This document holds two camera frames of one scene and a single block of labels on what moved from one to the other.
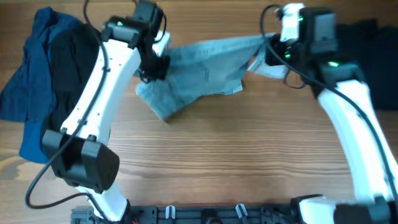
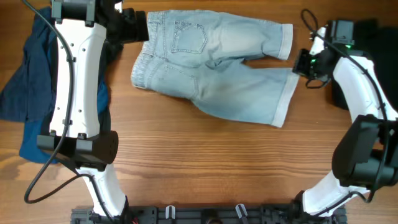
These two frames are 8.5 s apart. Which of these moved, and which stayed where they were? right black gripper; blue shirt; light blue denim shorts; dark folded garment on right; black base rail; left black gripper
Moved: left black gripper; right black gripper; light blue denim shorts
Stayed: blue shirt; black base rail; dark folded garment on right
